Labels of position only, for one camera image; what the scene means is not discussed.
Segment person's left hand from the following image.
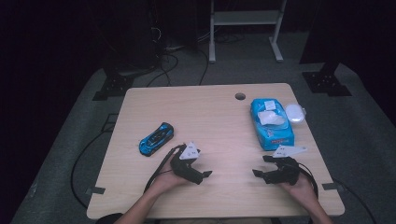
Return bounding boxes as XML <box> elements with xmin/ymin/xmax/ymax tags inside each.
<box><xmin>152</xmin><ymin>157</ymin><xmax>188</xmax><ymax>195</ymax></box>

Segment white wet wipe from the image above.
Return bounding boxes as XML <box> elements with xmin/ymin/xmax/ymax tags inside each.
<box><xmin>257</xmin><ymin>109</ymin><xmax>286</xmax><ymax>126</ymax></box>

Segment blue wet wipes pack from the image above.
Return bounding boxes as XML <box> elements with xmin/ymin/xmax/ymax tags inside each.
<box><xmin>250</xmin><ymin>98</ymin><xmax>295</xmax><ymax>151</ymax></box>

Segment right hand-held gripper cable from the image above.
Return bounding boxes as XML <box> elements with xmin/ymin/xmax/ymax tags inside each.
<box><xmin>295</xmin><ymin>161</ymin><xmax>319</xmax><ymax>199</ymax></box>

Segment black floor cable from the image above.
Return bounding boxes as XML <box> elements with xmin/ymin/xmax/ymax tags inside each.
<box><xmin>332</xmin><ymin>178</ymin><xmax>378</xmax><ymax>224</ymax></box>
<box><xmin>70</xmin><ymin>130</ymin><xmax>110</xmax><ymax>209</ymax></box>

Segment dark round object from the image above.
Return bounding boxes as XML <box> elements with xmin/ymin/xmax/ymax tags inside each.
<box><xmin>95</xmin><ymin>212</ymin><xmax>124</xmax><ymax>224</ymax></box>

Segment white round plastic container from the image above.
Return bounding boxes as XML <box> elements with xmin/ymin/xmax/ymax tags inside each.
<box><xmin>284</xmin><ymin>103</ymin><xmax>307</xmax><ymax>125</ymax></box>

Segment blue toy car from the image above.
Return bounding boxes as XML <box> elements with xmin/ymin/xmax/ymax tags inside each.
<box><xmin>138</xmin><ymin>121</ymin><xmax>175</xmax><ymax>158</ymax></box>

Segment grey tape strip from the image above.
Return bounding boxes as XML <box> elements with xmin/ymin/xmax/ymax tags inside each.
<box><xmin>321</xmin><ymin>182</ymin><xmax>344</xmax><ymax>191</ymax></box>
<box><xmin>85</xmin><ymin>186</ymin><xmax>106</xmax><ymax>196</ymax></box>

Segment black stand base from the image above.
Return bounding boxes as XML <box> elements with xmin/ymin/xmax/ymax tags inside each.
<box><xmin>92</xmin><ymin>73</ymin><xmax>134</xmax><ymax>102</ymax></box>
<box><xmin>302</xmin><ymin>62</ymin><xmax>353</xmax><ymax>97</ymax></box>

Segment left hand-held gripper cable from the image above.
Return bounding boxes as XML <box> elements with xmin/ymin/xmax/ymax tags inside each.
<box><xmin>143</xmin><ymin>143</ymin><xmax>188</xmax><ymax>193</ymax></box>

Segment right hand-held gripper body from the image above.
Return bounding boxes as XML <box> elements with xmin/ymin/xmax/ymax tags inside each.
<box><xmin>263</xmin><ymin>145</ymin><xmax>307</xmax><ymax>186</ymax></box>

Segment black background cable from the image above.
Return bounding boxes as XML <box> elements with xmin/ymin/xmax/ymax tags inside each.
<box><xmin>146</xmin><ymin>52</ymin><xmax>180</xmax><ymax>88</ymax></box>

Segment person's right hand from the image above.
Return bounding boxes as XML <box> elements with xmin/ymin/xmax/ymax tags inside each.
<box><xmin>279</xmin><ymin>174</ymin><xmax>318</xmax><ymax>206</ymax></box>

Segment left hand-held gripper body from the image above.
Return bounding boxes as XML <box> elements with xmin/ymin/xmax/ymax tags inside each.
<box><xmin>170</xmin><ymin>141</ymin><xmax>204</xmax><ymax>180</ymax></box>

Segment hand-held gripper cable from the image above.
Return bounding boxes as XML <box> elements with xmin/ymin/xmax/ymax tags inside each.
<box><xmin>143</xmin><ymin>143</ymin><xmax>188</xmax><ymax>193</ymax></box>
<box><xmin>295</xmin><ymin>161</ymin><xmax>319</xmax><ymax>199</ymax></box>

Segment white metal stand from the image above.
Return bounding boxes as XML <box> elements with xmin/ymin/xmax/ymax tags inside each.
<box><xmin>208</xmin><ymin>0</ymin><xmax>288</xmax><ymax>63</ymax></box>

